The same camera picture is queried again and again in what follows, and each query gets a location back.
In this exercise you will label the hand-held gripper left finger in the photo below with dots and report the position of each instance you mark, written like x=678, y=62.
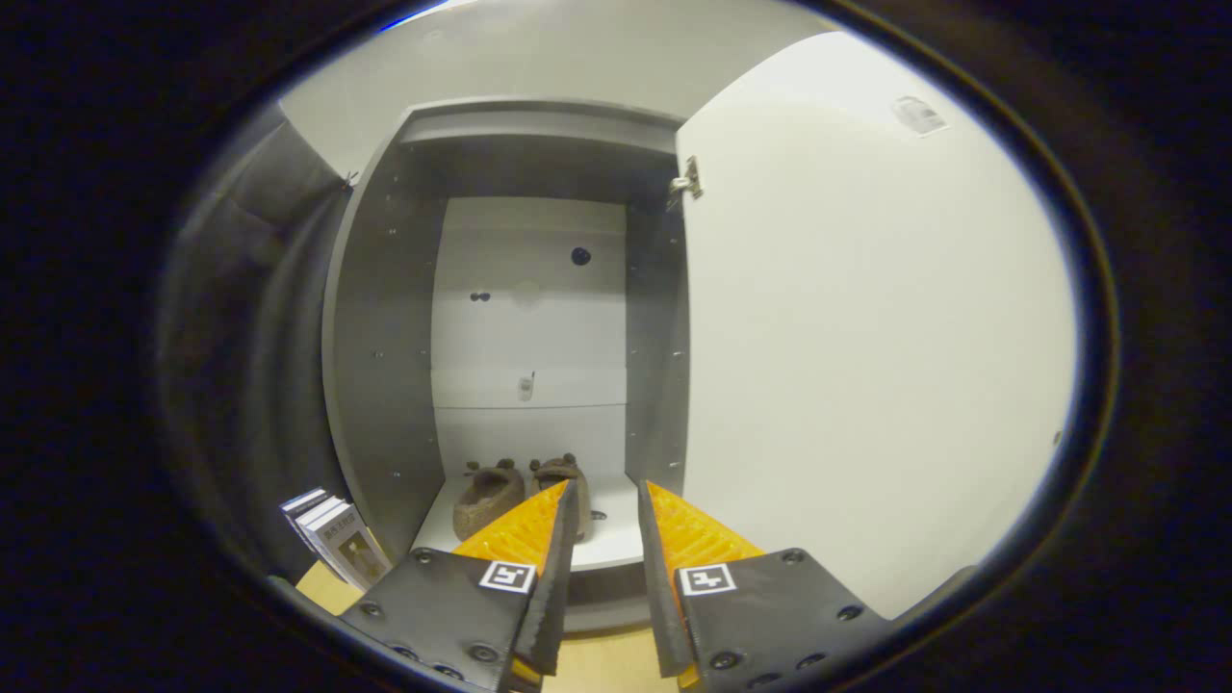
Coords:
x=443, y=606

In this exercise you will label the grey cover book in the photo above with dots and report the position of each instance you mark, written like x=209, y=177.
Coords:
x=356, y=549

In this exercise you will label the metal door hinge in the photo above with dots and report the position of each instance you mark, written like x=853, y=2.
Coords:
x=688, y=183

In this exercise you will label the blue spine book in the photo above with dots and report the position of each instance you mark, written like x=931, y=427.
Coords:
x=306, y=510

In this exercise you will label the brown fuzzy shoe with bow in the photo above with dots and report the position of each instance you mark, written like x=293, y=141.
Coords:
x=486, y=500
x=553, y=472

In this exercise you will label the black backdrop cloth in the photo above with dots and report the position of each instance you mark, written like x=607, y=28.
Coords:
x=250, y=337

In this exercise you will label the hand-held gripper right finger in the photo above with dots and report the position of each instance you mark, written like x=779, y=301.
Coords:
x=770, y=616

